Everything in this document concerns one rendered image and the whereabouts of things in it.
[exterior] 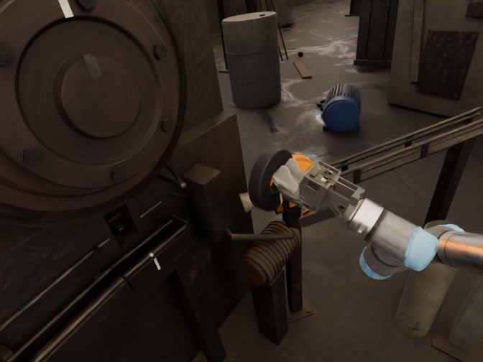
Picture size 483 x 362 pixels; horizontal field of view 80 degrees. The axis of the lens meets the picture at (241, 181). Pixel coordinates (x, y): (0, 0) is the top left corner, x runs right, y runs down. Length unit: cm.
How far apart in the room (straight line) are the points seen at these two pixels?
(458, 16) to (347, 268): 207
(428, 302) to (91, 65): 119
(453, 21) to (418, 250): 245
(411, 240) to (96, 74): 58
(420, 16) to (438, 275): 225
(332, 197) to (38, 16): 54
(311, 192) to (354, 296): 93
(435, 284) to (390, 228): 59
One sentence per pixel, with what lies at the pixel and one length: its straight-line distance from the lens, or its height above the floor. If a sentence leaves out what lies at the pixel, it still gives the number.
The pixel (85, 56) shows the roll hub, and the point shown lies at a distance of 46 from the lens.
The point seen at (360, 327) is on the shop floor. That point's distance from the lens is 142.
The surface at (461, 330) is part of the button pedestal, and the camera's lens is 140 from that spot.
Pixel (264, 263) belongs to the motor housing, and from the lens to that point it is 92.
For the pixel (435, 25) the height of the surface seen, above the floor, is 72.
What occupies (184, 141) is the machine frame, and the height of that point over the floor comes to 87.
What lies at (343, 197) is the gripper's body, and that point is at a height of 85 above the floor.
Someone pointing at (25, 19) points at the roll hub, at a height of 122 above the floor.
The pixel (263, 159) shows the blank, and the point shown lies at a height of 90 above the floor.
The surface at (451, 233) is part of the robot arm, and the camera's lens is 73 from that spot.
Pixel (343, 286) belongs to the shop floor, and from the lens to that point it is 151.
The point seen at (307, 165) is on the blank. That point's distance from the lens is 89.
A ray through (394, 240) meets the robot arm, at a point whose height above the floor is 80.
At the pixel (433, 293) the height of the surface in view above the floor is 29.
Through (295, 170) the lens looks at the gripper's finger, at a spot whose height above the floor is 86.
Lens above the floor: 123
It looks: 35 degrees down
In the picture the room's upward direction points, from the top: 9 degrees counter-clockwise
